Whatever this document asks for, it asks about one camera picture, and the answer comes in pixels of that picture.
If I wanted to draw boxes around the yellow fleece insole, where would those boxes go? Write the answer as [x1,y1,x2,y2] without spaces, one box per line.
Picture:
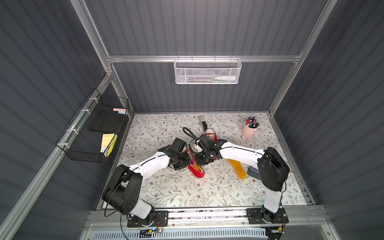
[227,159,247,180]

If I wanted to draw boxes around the pink sticky notes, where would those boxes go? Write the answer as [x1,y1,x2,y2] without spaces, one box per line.
[113,108,127,115]

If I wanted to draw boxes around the aluminium mounting rail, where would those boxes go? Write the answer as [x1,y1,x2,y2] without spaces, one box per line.
[85,205,330,229]

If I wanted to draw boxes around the white wire mesh basket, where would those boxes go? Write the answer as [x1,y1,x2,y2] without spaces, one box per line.
[174,57,242,85]

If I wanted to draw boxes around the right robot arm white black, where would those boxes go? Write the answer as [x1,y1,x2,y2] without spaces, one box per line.
[190,135,290,214]

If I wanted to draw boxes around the black notebook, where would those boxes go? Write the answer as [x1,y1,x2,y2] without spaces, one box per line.
[89,111,125,134]

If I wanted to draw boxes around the yellow notepad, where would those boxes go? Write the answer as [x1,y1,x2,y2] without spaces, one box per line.
[100,134,118,158]

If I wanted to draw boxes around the black wire wall basket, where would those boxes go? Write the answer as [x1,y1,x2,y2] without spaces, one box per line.
[56,89,130,164]

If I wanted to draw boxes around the white marker in basket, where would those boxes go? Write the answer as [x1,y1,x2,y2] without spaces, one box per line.
[185,76,237,83]

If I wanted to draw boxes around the red canvas sneaker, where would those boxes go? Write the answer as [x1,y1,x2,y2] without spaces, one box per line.
[187,150,205,179]
[205,128,218,142]

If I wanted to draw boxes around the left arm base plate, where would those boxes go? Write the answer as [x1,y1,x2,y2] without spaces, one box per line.
[127,211,169,228]

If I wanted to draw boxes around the pink pen cup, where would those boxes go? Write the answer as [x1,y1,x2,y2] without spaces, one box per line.
[241,122,260,139]

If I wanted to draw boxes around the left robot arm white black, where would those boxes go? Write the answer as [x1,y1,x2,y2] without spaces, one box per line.
[102,138,191,225]

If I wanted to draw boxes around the grey rectangular box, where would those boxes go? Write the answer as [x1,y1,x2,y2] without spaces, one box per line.
[247,166,261,180]

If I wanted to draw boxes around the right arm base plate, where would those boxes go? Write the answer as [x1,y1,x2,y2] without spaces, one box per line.
[246,206,289,226]

